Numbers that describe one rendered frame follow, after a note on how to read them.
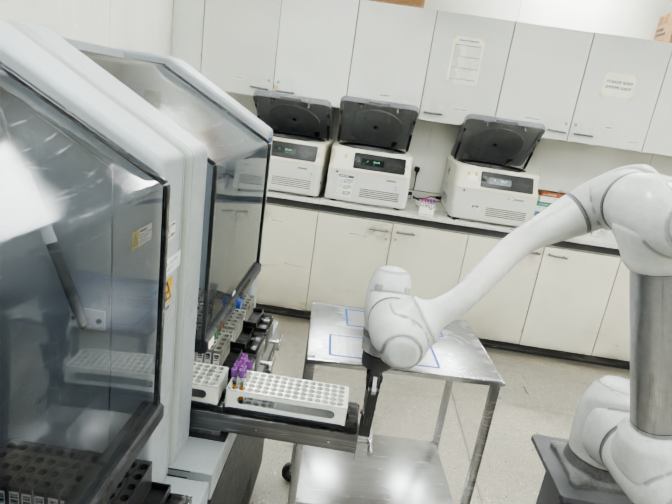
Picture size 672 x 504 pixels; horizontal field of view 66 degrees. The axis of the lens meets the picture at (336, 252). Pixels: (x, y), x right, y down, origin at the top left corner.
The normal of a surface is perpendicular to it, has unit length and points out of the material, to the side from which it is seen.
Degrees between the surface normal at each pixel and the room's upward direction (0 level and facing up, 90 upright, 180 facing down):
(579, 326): 90
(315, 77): 90
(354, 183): 90
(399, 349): 95
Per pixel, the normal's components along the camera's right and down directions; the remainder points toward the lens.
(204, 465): 0.14, -0.95
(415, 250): -0.07, 0.28
